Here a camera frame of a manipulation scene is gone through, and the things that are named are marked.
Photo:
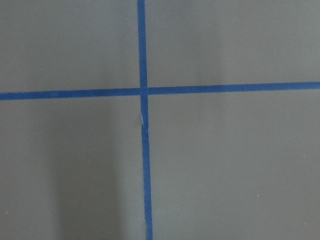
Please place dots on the blue tape strip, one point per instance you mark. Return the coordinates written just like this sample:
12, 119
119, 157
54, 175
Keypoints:
142, 50
225, 88

